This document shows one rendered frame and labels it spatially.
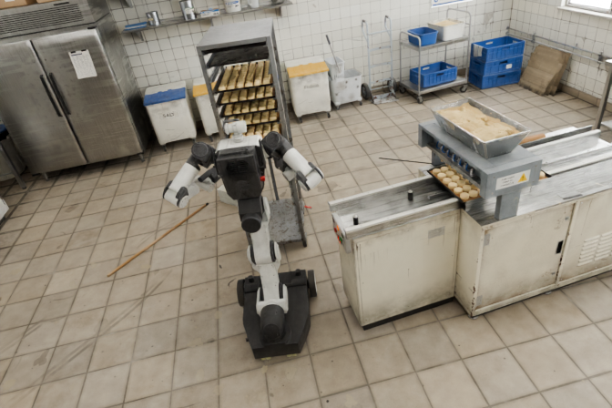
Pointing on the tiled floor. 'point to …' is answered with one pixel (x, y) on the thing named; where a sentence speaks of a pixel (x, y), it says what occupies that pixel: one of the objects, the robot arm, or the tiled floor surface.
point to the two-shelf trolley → (444, 61)
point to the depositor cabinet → (535, 239)
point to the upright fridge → (68, 86)
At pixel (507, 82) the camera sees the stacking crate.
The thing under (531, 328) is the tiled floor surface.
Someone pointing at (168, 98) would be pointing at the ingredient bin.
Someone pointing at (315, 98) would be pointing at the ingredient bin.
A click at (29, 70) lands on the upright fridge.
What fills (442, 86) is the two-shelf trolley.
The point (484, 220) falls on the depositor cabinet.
